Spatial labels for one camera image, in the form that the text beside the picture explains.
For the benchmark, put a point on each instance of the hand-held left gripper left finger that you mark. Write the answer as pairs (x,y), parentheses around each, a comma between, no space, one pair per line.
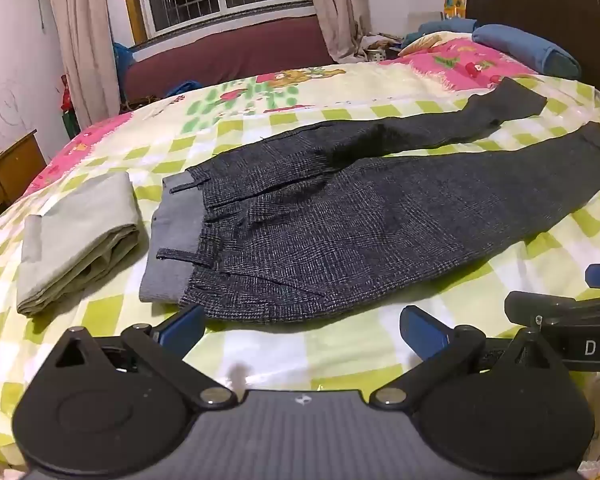
(182,327)

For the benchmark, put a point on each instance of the dark wooden headboard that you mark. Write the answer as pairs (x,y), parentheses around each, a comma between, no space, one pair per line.
(555,0)

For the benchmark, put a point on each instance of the red and green toy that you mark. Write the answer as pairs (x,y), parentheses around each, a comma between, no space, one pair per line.
(67,100)

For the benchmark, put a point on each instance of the wooden desk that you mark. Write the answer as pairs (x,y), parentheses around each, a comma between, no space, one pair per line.
(15,165)

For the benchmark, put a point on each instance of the folded beige pants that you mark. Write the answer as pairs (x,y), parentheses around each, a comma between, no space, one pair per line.
(80,240)

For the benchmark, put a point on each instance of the dotted white cup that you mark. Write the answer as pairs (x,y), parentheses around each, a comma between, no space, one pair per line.
(377,55)

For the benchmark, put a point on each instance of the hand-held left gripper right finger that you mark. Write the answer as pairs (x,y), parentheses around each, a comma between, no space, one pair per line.
(422,332)

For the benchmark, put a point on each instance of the blue pillow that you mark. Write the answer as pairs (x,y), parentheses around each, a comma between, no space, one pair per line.
(450,26)
(520,45)

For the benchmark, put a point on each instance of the maroon sofa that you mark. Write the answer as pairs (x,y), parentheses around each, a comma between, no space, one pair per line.
(220,55)

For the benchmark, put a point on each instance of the blue cloth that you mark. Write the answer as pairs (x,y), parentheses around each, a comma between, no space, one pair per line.
(185,87)

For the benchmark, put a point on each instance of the beige curtain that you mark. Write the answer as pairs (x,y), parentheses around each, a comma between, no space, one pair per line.
(85,35)
(337,5)

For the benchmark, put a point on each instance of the green checked bed sheet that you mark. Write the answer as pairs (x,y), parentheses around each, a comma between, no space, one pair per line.
(280,345)

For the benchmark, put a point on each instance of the pink cartoon printed blanket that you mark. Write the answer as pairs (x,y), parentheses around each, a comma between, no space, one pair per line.
(290,85)

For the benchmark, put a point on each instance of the dark plaid pants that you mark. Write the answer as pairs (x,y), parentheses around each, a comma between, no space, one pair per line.
(330,220)

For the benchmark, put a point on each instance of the blue bag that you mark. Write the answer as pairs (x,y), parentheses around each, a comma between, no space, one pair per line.
(122,57)

